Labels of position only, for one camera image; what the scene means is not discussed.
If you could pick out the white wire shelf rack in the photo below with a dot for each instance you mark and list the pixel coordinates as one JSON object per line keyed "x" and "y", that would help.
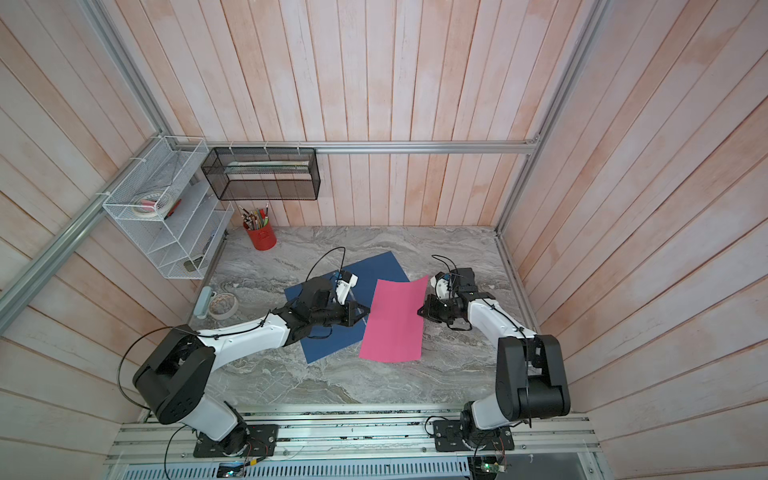
{"x": 181, "y": 246}

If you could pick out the pink rectangular paper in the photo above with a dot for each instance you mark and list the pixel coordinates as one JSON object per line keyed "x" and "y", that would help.
{"x": 394, "y": 330}

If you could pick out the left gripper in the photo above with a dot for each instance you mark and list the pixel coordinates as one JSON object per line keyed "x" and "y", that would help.
{"x": 351, "y": 317}

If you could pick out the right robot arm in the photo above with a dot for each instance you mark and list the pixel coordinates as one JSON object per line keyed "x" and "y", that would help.
{"x": 530, "y": 379}

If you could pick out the right blue paper sheet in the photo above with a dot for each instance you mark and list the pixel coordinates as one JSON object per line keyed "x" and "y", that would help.
{"x": 369, "y": 271}

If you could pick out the tape roll on table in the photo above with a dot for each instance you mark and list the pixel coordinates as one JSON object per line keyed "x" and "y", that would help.
{"x": 223, "y": 306}

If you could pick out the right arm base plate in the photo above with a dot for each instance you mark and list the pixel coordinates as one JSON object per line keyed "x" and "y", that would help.
{"x": 453, "y": 436}

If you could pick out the blue paper sheet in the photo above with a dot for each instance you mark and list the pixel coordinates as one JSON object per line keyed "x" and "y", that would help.
{"x": 326, "y": 340}
{"x": 369, "y": 271}

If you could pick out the black mesh wall basket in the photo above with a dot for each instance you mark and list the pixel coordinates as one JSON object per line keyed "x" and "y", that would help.
{"x": 263, "y": 173}

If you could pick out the left blue paper sheet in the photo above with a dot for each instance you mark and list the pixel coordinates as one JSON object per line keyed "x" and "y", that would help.
{"x": 326, "y": 340}

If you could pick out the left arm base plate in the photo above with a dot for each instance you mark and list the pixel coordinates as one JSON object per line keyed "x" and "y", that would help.
{"x": 257, "y": 440}

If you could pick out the red pen cup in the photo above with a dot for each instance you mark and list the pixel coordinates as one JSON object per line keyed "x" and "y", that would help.
{"x": 259, "y": 228}

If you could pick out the tape roll in rack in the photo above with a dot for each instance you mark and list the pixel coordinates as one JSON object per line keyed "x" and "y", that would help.
{"x": 153, "y": 204}

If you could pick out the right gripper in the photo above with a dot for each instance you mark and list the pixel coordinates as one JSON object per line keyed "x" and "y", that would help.
{"x": 432, "y": 309}

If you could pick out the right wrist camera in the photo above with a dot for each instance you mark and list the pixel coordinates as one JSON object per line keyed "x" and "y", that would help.
{"x": 441, "y": 284}

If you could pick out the aluminium frame rail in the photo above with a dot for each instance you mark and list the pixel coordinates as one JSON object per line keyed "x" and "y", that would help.
{"x": 325, "y": 432}

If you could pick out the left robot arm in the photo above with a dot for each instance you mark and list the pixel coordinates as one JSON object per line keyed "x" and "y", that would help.
{"x": 174, "y": 378}

